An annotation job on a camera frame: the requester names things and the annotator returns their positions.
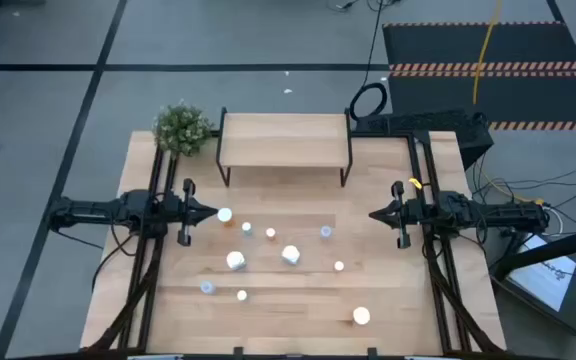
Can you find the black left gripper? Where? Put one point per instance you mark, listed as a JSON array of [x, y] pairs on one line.
[[180, 212]]

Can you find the large orange pill bottle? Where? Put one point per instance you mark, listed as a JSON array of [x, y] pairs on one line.
[[361, 315], [224, 215]]

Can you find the white melatonin supplement bottle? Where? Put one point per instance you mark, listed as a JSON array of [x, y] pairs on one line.
[[236, 260], [291, 254]]

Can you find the yellow tag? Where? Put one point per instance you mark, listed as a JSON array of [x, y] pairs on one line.
[[414, 183]]

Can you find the clear pill bottle white cap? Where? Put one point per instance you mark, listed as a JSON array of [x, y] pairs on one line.
[[207, 287]]

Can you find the black mat with orange stripes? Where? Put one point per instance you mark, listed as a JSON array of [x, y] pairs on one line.
[[518, 45]]

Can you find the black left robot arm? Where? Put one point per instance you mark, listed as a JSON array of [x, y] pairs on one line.
[[98, 212]]

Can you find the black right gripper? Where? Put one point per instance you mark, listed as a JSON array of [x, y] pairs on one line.
[[404, 215]]

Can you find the small bluish clear bottle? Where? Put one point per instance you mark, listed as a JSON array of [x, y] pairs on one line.
[[326, 231]]

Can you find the black aluminium table frame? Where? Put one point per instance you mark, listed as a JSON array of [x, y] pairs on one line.
[[383, 134]]

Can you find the monitor with white screen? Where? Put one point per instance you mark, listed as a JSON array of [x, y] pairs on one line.
[[543, 280]]

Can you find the black diagonal boom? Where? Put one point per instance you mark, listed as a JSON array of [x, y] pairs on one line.
[[553, 248]]

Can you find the narrow blue pill bottle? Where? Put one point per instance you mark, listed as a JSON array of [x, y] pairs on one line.
[[246, 227]]

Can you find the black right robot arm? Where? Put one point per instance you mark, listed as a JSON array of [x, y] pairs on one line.
[[493, 215]]

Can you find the green potted plant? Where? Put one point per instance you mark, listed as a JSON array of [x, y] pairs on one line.
[[182, 130]]

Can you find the wooden shelf with black legs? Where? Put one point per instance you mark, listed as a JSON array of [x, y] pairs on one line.
[[283, 140]]

